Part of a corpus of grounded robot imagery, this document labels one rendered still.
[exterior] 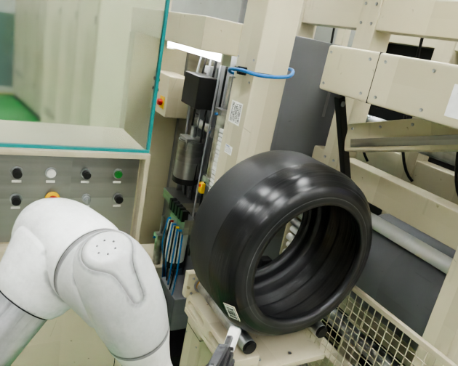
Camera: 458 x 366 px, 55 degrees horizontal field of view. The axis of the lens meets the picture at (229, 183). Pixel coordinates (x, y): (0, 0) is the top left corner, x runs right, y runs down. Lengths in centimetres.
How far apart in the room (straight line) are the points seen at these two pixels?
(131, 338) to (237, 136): 95
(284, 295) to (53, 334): 94
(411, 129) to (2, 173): 134
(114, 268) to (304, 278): 112
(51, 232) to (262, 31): 95
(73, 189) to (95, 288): 114
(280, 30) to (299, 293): 89
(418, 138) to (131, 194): 106
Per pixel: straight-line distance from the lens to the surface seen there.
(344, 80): 148
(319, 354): 161
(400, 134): 149
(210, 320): 151
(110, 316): 63
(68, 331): 199
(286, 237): 191
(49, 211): 76
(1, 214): 173
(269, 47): 144
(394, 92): 134
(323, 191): 122
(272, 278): 164
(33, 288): 73
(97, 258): 60
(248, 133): 147
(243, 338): 138
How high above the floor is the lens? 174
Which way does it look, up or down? 18 degrees down
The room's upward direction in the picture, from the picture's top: 11 degrees clockwise
